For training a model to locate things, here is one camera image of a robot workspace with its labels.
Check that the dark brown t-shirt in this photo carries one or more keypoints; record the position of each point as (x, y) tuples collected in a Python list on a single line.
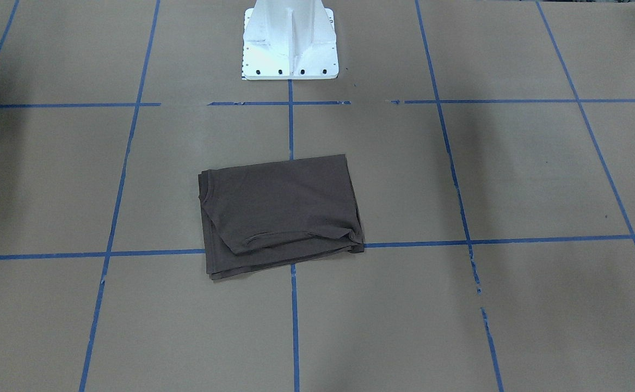
[(275, 214)]

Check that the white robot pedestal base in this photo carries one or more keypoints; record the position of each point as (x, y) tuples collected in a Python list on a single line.
[(289, 40)]

